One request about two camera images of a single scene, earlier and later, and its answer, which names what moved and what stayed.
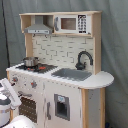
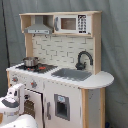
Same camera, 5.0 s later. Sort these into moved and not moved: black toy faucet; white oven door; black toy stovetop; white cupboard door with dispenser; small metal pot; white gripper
Moved: white gripper; white oven door
Not moved: black toy stovetop; white cupboard door with dispenser; small metal pot; black toy faucet
